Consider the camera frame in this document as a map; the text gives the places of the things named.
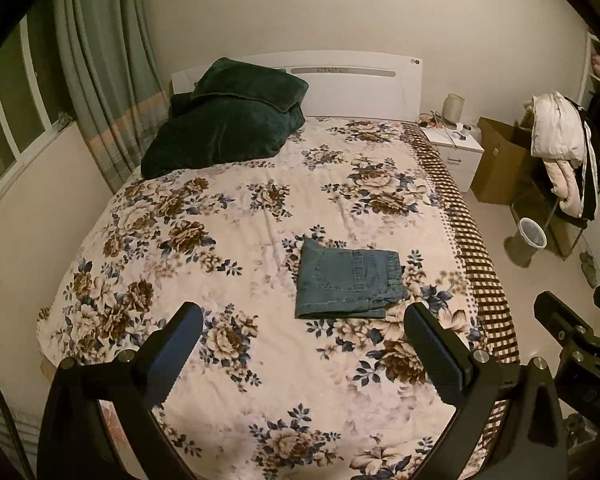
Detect blue denim pants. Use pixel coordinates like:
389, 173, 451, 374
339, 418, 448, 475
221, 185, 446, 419
294, 238, 411, 320

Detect green striped curtain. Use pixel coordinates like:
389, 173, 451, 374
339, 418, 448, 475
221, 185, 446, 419
52, 0, 175, 195

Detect grey shoes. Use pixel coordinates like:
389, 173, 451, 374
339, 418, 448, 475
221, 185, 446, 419
579, 251, 600, 290

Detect floral printed blanket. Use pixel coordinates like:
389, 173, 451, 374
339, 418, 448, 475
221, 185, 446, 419
36, 116, 486, 480

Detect white padded jacket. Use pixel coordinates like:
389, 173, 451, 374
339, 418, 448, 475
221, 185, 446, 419
523, 91, 589, 167

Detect white framed window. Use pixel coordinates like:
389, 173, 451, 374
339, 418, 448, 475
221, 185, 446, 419
0, 10, 78, 183

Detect dark green pillow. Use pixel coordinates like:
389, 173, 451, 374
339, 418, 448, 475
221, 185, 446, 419
190, 57, 310, 113

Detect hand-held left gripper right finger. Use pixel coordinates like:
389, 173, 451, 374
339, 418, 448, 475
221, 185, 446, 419
403, 301, 567, 480

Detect white bed headboard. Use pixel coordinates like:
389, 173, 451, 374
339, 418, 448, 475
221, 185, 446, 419
170, 50, 424, 123

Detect brown checkered bed sheet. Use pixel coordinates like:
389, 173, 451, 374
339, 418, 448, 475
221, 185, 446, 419
409, 124, 522, 442

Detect dark metal chair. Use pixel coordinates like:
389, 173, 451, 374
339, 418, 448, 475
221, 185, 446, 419
509, 99, 600, 262

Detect pale striped mat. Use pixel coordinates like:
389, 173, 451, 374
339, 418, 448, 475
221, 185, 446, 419
0, 407, 40, 463

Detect pink garment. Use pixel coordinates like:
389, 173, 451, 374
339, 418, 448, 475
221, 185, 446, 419
542, 156, 590, 220

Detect grey trash bin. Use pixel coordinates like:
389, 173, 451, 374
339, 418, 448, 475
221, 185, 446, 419
511, 217, 548, 268

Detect brown cardboard box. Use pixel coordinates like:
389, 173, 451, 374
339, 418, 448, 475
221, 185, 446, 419
469, 116, 550, 207

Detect dark green pillows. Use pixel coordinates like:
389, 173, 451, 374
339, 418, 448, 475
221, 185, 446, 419
140, 92, 307, 181

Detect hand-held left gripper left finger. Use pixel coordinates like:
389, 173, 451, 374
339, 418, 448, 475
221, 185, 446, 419
37, 302, 204, 480

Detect white nightstand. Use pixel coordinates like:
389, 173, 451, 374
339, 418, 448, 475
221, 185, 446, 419
419, 121, 486, 193

